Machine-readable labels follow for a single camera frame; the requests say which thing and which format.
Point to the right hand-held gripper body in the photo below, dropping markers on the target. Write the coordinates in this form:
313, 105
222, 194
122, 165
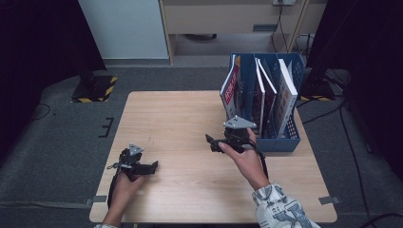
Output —
237, 136

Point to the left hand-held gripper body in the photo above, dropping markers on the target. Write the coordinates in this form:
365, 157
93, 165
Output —
130, 161

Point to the purple magazine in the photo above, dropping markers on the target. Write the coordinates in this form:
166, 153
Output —
259, 107
271, 107

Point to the blue file rack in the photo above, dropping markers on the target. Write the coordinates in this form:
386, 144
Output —
275, 145

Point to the red magazine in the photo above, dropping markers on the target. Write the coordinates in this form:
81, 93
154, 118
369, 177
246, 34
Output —
230, 95

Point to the white magazine with grey spine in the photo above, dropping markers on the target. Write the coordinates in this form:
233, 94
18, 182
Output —
285, 101

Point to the person's right hand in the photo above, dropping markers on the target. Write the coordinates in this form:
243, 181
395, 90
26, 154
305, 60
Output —
248, 164

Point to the person's left hand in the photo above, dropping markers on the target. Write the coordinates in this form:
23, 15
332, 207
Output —
122, 193

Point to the black floor tape mark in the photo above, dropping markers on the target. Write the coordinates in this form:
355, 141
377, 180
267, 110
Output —
107, 127

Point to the grey tape piece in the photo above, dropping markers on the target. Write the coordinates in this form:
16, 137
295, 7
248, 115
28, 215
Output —
329, 200
99, 199

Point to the black yellow striped stand base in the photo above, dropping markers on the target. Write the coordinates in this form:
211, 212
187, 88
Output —
95, 90
316, 90

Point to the light wooden cabinet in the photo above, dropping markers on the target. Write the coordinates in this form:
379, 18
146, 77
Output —
206, 19

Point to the white cabinet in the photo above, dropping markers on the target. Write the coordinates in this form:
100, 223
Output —
126, 28

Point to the white power socket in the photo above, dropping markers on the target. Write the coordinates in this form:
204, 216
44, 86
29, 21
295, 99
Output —
284, 2

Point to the black curtain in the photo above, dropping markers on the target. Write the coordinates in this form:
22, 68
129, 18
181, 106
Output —
38, 47
374, 47

